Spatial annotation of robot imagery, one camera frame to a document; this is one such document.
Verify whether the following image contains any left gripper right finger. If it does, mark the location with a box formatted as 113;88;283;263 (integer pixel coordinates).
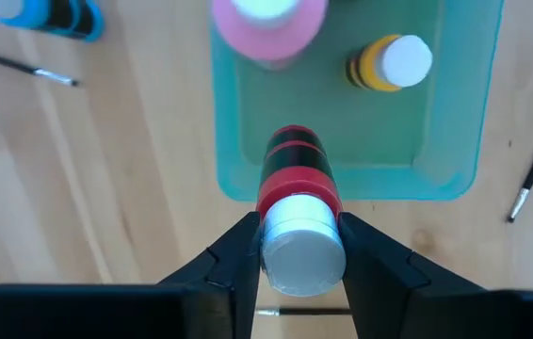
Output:
339;211;533;339

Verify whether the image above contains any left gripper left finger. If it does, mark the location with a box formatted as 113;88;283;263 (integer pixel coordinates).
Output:
0;211;262;339

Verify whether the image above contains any small red paint bottle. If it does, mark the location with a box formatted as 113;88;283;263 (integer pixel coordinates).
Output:
255;124;347;298

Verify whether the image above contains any small yellow paint bottle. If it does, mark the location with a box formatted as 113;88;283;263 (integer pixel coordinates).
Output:
345;33;434;93

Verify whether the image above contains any large pink paint bottle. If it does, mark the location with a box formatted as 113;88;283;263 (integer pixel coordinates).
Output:
210;0;330;72

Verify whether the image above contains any small blue paint bottle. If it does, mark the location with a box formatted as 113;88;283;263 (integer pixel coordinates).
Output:
0;0;106;43

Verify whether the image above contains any translucent teal plastic bin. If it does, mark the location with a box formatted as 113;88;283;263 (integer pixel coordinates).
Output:
209;0;506;202

